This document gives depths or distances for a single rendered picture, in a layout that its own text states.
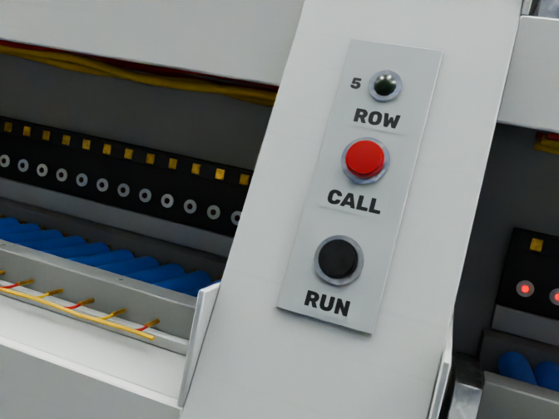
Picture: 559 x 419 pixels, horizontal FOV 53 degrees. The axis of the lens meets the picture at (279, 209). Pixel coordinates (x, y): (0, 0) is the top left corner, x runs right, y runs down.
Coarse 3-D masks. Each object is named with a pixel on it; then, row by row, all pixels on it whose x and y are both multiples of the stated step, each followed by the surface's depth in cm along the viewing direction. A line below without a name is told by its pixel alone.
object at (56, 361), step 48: (0, 192) 49; (48, 192) 48; (192, 240) 44; (0, 336) 27; (48, 336) 28; (96, 336) 29; (192, 336) 23; (0, 384) 26; (48, 384) 25; (96, 384) 24; (144, 384) 25
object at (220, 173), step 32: (0, 128) 50; (32, 128) 49; (32, 160) 49; (64, 160) 48; (96, 160) 47; (128, 160) 46; (160, 160) 45; (192, 160) 44; (64, 192) 48; (96, 192) 47; (160, 192) 45; (192, 192) 44; (224, 192) 44; (192, 224) 45; (224, 224) 44
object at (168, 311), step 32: (0, 256) 33; (32, 256) 32; (0, 288) 31; (32, 288) 32; (64, 288) 32; (96, 288) 31; (128, 288) 30; (160, 288) 31; (96, 320) 29; (128, 320) 30; (160, 320) 30; (192, 320) 29
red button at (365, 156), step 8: (360, 144) 23; (368, 144) 23; (376, 144) 23; (352, 152) 23; (360, 152) 23; (368, 152) 23; (376, 152) 23; (352, 160) 23; (360, 160) 23; (368, 160) 23; (376, 160) 23; (352, 168) 23; (360, 168) 23; (368, 168) 23; (376, 168) 23; (360, 176) 23; (368, 176) 23
